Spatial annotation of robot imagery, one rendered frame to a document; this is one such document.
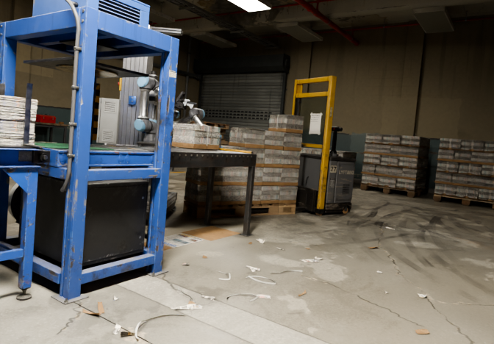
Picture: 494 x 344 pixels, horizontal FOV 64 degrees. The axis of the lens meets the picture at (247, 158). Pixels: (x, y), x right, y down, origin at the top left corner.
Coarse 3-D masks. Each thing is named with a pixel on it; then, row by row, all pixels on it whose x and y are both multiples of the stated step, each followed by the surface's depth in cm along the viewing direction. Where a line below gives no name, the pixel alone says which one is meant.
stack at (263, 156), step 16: (256, 160) 478; (272, 160) 492; (192, 176) 454; (224, 176) 456; (240, 176) 468; (256, 176) 481; (272, 176) 494; (192, 192) 453; (224, 192) 458; (240, 192) 471; (256, 192) 482; (272, 192) 496; (192, 208) 451; (224, 208) 459; (240, 208) 472; (272, 208) 499
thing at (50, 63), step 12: (24, 60) 248; (36, 60) 240; (48, 60) 232; (60, 60) 226; (72, 60) 222; (72, 72) 264; (96, 72) 254; (108, 72) 249; (120, 72) 253; (132, 72) 252
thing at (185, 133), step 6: (174, 126) 377; (180, 126) 373; (186, 126) 368; (192, 126) 364; (198, 126) 366; (204, 126) 373; (174, 132) 378; (180, 132) 374; (186, 132) 370; (192, 132) 366; (198, 132) 367; (204, 132) 374; (174, 138) 378; (180, 138) 374; (186, 138) 370; (192, 138) 365; (198, 138) 369; (204, 138) 376
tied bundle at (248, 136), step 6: (234, 132) 489; (240, 132) 477; (246, 132) 467; (252, 132) 472; (258, 132) 476; (264, 132) 482; (234, 138) 488; (240, 138) 476; (246, 138) 468; (252, 138) 472; (258, 138) 478; (264, 138) 483; (258, 144) 478
